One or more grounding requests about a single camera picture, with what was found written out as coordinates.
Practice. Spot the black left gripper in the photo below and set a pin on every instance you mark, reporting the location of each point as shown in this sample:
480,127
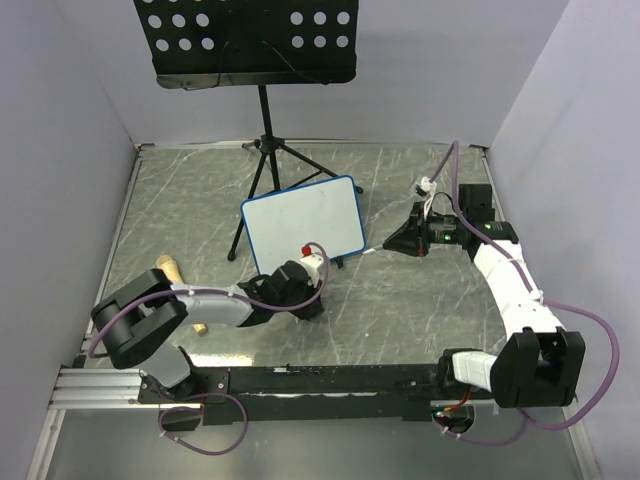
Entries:
310,311

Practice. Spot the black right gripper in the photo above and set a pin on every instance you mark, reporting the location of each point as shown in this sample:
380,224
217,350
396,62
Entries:
412,237

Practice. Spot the white blue whiteboard marker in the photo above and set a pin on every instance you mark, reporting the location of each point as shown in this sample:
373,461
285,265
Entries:
372,249

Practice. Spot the blue framed whiteboard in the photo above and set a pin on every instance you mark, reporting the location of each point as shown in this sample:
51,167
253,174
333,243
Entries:
326,212

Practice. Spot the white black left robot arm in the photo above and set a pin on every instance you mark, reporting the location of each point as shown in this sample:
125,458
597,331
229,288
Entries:
135,323

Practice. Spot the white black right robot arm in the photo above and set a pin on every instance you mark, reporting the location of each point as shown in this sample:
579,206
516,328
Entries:
540,363

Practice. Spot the wooden mallet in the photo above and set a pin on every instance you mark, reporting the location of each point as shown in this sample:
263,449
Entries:
170,267

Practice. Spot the black music stand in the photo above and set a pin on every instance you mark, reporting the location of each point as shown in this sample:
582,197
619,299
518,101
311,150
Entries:
200,45

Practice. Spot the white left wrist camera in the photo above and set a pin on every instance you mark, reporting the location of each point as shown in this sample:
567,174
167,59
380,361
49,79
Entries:
314,264

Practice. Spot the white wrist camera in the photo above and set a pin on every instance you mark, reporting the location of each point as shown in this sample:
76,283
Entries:
314,264
426,189

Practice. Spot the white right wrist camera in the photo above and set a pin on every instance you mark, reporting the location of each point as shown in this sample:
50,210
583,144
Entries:
426,189

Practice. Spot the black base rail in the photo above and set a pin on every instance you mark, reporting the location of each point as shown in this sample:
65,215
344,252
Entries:
334,392

